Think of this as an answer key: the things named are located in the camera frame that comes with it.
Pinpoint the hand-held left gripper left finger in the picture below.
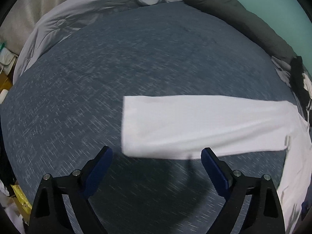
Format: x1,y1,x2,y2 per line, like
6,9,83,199
27,146,113,234

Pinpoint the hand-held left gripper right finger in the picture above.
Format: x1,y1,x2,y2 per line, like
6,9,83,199
201,147,285,234

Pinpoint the white long-sleeve shirt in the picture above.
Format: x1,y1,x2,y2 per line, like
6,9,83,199
121,95,312,234

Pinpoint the yellow packet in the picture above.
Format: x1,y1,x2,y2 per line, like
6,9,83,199
11,184,33,211

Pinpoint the blue patterned bedspread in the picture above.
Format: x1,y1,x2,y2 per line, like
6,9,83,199
0,1,310,234

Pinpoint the crumpled grey garment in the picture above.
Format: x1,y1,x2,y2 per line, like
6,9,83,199
271,56,295,88

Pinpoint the crumpled black garment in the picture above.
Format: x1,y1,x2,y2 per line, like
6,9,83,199
291,56,312,123

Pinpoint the crumpled white garment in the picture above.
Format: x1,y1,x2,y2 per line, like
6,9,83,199
302,71,312,93

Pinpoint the light lavender blanket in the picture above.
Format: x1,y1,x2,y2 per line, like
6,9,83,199
12,0,184,86

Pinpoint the dark grey bolster pillow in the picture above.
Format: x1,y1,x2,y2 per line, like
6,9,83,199
183,0,300,64

